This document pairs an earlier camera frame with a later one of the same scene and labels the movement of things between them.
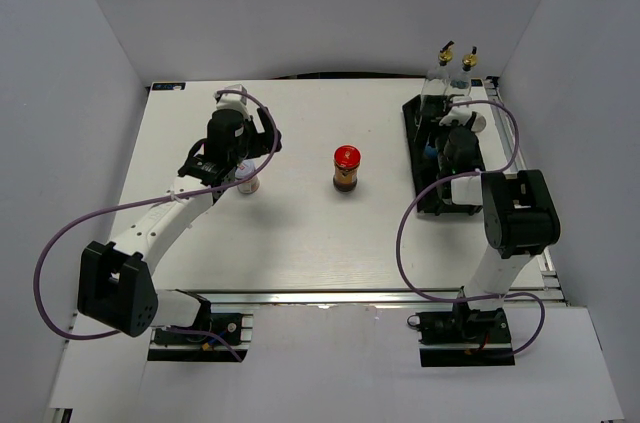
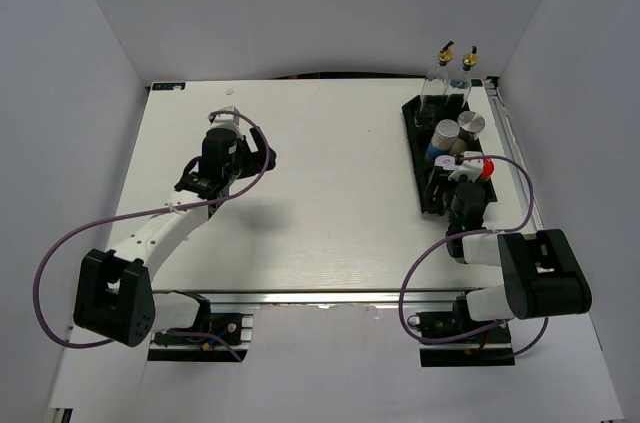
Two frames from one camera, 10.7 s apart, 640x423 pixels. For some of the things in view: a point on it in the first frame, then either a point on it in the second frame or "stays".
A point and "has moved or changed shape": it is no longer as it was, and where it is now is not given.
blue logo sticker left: [169, 86] stays
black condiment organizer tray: [432, 190] stays
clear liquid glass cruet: [461, 83] stays
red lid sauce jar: [346, 165] has moved or changed shape
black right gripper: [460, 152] to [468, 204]
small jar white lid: [245, 168] has moved or changed shape
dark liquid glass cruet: [435, 86] stays
